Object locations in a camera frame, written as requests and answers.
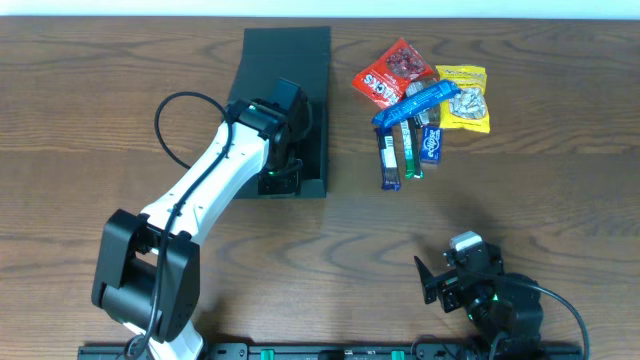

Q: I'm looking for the yellow nut snack bag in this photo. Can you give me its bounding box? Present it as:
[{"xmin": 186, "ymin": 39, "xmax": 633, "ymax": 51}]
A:
[{"xmin": 436, "ymin": 65, "xmax": 490, "ymax": 134}]

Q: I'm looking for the red Hacks candy bag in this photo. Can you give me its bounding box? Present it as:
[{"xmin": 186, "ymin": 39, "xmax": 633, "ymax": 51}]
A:
[{"xmin": 351, "ymin": 38, "xmax": 434, "ymax": 109}]

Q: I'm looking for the blue Eclipse gum pack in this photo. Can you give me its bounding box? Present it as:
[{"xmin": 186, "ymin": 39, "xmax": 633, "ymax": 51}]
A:
[{"xmin": 420, "ymin": 126, "xmax": 443, "ymax": 165}]

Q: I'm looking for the clear trail mix packet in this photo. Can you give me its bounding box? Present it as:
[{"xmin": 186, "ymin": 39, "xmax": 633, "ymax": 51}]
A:
[{"xmin": 405, "ymin": 78, "xmax": 442, "ymax": 129}]

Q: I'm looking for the blue snack bar wrapper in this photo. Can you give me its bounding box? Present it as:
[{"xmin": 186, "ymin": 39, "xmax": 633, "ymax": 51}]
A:
[{"xmin": 371, "ymin": 80, "xmax": 462, "ymax": 128}]

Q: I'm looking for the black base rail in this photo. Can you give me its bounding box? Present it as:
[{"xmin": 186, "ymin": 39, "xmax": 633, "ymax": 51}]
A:
[{"xmin": 77, "ymin": 342, "xmax": 583, "ymax": 360}]

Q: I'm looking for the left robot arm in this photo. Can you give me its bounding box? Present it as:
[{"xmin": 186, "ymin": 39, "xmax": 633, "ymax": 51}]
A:
[{"xmin": 91, "ymin": 100, "xmax": 313, "ymax": 359}]

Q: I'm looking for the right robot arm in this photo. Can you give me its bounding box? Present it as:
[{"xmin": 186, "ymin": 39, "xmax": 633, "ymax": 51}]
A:
[{"xmin": 414, "ymin": 242, "xmax": 544, "ymax": 359}]

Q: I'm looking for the dark blue chocolate bar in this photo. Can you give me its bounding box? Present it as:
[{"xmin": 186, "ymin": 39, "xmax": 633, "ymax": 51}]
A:
[{"xmin": 375, "ymin": 127, "xmax": 401, "ymax": 191}]

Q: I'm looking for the green snack bar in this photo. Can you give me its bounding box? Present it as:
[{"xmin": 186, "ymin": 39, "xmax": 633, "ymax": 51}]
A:
[{"xmin": 400, "ymin": 120, "xmax": 423, "ymax": 179}]

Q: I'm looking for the black gift box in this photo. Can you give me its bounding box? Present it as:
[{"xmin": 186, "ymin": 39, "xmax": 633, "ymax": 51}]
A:
[{"xmin": 228, "ymin": 27, "xmax": 331, "ymax": 199}]

